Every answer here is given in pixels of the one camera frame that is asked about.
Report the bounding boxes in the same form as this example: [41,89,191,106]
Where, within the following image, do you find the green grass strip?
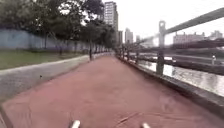
[0,49,88,71]

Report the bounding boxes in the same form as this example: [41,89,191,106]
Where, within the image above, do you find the grey railing with posts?
[114,7,224,77]

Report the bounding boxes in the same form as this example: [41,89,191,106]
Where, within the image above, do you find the dark pole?
[88,39,93,62]

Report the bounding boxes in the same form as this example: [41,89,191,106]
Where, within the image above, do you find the tall grey tower building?
[103,1,120,33]

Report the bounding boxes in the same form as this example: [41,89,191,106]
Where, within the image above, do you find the red paved path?
[0,55,224,128]

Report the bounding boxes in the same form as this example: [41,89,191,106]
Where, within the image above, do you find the low grey concrete wall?
[0,51,114,103]

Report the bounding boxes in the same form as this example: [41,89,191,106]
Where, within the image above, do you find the river water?
[129,53,224,98]

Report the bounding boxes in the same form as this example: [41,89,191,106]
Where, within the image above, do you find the long grey boundary wall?
[0,28,111,54]

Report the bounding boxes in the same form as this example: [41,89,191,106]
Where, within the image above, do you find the robot's own part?
[141,122,152,128]
[70,119,82,128]

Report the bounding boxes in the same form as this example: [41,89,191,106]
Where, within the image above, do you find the row of trees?
[0,0,116,56]

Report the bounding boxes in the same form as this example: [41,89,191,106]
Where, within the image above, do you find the low wide building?
[172,31,206,46]

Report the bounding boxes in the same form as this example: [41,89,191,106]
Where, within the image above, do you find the grey concrete kerb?
[116,55,224,118]

